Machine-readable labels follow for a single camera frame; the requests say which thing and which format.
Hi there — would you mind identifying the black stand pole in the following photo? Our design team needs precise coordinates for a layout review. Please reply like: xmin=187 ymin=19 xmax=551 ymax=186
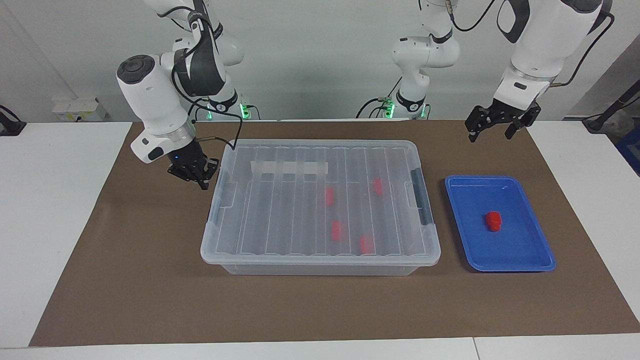
xmin=582 ymin=80 xmax=640 ymax=132

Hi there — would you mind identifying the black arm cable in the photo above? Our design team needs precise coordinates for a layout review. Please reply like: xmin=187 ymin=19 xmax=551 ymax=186
xmin=157 ymin=0 xmax=244 ymax=151
xmin=445 ymin=0 xmax=615 ymax=88

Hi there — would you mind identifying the blue plastic tray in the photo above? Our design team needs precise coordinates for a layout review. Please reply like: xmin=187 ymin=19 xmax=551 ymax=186
xmin=444 ymin=175 xmax=557 ymax=273

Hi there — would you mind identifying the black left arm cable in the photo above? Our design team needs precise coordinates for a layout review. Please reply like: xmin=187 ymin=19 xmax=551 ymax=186
xmin=445 ymin=0 xmax=615 ymax=88

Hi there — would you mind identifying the black clamp foot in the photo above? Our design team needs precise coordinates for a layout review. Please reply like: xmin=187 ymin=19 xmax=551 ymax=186
xmin=0 ymin=104 xmax=27 ymax=137

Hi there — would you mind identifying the white wall socket box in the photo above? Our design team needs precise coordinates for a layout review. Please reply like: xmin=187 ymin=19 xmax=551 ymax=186
xmin=51 ymin=97 xmax=107 ymax=123

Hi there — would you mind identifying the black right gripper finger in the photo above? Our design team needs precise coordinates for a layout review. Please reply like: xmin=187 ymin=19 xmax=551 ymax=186
xmin=198 ymin=158 xmax=220 ymax=191
xmin=167 ymin=169 xmax=199 ymax=184

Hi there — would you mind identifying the clear ribbed plastic lid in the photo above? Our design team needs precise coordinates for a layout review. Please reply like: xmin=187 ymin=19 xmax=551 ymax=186
xmin=200 ymin=139 xmax=442 ymax=266

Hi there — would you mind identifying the blue crate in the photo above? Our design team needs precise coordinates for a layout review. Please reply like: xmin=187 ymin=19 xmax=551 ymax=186
xmin=614 ymin=125 xmax=640 ymax=177

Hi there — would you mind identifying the black base power cable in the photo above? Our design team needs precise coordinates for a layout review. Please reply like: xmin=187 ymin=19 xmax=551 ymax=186
xmin=356 ymin=75 xmax=402 ymax=120

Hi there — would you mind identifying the black box latch handle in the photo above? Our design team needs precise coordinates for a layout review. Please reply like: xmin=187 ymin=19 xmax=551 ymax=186
xmin=410 ymin=169 xmax=435 ymax=227

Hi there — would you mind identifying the clear plastic storage box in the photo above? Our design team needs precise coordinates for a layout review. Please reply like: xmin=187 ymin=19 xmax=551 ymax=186
xmin=200 ymin=139 xmax=442 ymax=277

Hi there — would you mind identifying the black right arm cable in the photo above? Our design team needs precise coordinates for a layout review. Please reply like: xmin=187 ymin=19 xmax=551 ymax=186
xmin=157 ymin=0 xmax=244 ymax=151

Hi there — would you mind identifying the brown table mat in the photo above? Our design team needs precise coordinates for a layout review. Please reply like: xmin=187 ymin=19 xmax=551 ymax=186
xmin=29 ymin=120 xmax=640 ymax=348

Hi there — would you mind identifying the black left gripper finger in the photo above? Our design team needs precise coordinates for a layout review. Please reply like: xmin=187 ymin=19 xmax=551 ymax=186
xmin=504 ymin=115 xmax=532 ymax=140
xmin=464 ymin=105 xmax=487 ymax=144

